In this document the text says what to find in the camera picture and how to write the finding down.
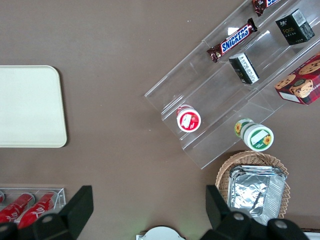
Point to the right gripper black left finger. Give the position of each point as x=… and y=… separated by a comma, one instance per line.
x=72, y=212

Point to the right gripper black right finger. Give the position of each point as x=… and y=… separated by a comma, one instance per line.
x=220, y=215

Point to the round wicker basket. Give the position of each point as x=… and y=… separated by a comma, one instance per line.
x=250, y=157

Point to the cream plastic tray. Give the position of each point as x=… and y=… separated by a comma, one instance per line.
x=30, y=107

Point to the clear acrylic can holder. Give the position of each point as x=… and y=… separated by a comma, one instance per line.
x=61, y=197

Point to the red cola can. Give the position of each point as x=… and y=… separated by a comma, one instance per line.
x=38, y=207
x=15, y=207

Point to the aluminium foil container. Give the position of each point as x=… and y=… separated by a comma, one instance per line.
x=252, y=192

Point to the white round disc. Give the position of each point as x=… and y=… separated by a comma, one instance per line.
x=161, y=233

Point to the green sunflower yogurt cup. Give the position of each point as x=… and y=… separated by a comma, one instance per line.
x=257, y=136

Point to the red lid yogurt cup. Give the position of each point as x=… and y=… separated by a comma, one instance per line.
x=188, y=120

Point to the clear acrylic stepped display shelf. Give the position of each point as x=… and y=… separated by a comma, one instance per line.
x=212, y=95

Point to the small black box white label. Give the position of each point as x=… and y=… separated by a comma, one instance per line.
x=243, y=68

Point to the red plaid cookie box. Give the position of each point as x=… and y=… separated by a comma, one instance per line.
x=301, y=82

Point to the Snickers chocolate bar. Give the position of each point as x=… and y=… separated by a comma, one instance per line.
x=233, y=40
x=261, y=5

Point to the black Face box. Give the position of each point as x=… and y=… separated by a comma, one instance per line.
x=295, y=27

